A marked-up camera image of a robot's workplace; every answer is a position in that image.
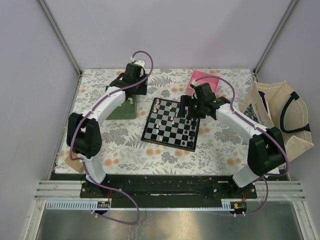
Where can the pink plastic tray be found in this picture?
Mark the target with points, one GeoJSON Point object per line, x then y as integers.
{"type": "Point", "coordinates": [200, 77]}

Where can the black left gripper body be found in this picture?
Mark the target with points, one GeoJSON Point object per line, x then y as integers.
{"type": "Point", "coordinates": [141, 88]}

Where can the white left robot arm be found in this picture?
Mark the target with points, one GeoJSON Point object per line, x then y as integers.
{"type": "Point", "coordinates": [83, 129]}

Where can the brown cardboard box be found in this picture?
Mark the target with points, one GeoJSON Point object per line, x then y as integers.
{"type": "Point", "coordinates": [75, 165]}

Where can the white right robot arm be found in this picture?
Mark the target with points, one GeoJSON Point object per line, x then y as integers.
{"type": "Point", "coordinates": [266, 150]}

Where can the black white chess board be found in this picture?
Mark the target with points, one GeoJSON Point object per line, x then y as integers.
{"type": "Point", "coordinates": [164, 127]}

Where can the cream canvas tote bag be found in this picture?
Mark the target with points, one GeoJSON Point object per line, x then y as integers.
{"type": "Point", "coordinates": [279, 105]}

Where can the green plastic tray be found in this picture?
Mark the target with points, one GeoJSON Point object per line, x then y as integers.
{"type": "Point", "coordinates": [125, 111]}

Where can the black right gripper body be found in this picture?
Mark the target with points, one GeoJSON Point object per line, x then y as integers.
{"type": "Point", "coordinates": [195, 110]}

